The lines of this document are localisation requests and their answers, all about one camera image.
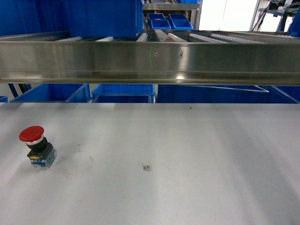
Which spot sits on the blue bin below shelf centre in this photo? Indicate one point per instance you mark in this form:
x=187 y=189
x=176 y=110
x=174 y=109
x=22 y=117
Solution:
x=124 y=93

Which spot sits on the blue bin below shelf left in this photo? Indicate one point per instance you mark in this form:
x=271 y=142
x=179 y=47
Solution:
x=56 y=93

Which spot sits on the red mushroom push button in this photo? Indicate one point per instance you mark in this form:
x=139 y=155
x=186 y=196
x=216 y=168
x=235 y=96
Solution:
x=42 y=153

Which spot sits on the stainless steel shelf rail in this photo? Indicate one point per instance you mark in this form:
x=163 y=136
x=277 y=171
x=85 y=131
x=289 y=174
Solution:
x=154 y=56

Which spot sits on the blue bin below shelf right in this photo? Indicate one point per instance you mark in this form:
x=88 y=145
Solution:
x=223 y=94

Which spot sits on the small blue bin on rack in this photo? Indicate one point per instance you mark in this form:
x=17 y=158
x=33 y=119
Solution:
x=179 y=22
x=158 y=21

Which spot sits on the large blue crate upper left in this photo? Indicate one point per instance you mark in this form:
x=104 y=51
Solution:
x=82 y=18

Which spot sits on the small QR code sticker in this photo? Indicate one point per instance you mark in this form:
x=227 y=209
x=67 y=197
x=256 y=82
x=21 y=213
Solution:
x=147 y=167

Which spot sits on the blue bin below shelf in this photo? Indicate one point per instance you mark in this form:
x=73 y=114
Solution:
x=124 y=93
x=223 y=94
x=56 y=93

